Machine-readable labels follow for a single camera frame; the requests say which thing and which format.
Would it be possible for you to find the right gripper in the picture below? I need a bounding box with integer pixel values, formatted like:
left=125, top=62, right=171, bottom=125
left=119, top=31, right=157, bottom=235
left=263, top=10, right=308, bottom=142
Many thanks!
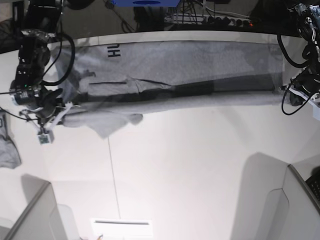
left=9, top=85, right=65, bottom=122

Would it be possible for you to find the white slotted plate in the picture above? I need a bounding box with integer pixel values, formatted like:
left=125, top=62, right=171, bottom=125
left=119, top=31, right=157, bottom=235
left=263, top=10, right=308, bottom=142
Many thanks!
left=91, top=218, right=154, bottom=238

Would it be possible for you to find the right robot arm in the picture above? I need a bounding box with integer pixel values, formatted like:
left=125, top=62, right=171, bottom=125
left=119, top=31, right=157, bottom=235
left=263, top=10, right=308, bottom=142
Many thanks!
left=9, top=0, right=76, bottom=122

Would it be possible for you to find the grey right partition panel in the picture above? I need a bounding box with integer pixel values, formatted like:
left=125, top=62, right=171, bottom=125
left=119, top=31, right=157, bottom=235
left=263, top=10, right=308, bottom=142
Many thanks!
left=255, top=165, right=320, bottom=240

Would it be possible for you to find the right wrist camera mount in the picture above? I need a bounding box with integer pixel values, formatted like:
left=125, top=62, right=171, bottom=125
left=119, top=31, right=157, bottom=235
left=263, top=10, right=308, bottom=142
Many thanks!
left=37, top=102, right=74, bottom=145

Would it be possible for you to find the white power strip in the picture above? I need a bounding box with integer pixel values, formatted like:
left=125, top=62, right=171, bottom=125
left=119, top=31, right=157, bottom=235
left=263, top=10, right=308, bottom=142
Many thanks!
left=164, top=12, right=254, bottom=28

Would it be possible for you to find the grey partition panel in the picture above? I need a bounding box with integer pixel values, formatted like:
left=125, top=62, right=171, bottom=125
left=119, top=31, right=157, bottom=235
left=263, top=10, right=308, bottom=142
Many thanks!
left=0, top=181, right=81, bottom=240
left=255, top=165, right=320, bottom=240

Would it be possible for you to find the grey left partition panel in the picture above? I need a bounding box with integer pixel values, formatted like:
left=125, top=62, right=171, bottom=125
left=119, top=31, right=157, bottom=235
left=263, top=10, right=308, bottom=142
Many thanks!
left=0, top=181, right=81, bottom=240

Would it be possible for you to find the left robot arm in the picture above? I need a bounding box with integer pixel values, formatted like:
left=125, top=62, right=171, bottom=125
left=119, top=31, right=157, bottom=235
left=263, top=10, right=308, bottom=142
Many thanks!
left=277, top=0, right=320, bottom=107

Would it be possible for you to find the black keyboard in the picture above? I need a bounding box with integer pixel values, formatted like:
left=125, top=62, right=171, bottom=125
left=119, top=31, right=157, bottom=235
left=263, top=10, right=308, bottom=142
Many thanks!
left=306, top=174, right=320, bottom=201

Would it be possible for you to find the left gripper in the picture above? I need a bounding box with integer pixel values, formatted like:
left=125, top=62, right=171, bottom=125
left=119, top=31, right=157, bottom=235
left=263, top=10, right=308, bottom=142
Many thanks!
left=289, top=68, right=320, bottom=107

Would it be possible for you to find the blue box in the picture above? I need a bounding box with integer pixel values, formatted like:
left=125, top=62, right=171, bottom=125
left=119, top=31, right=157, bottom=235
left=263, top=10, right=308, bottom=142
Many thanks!
left=110, top=0, right=180, bottom=7

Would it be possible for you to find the grey T-shirt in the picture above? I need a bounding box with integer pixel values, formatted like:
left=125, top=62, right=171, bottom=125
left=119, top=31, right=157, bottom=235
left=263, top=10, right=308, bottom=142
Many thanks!
left=60, top=41, right=283, bottom=138

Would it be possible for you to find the folded grey garment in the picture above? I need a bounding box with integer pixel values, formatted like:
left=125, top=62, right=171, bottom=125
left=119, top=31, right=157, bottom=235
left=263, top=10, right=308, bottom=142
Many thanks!
left=0, top=110, right=22, bottom=169

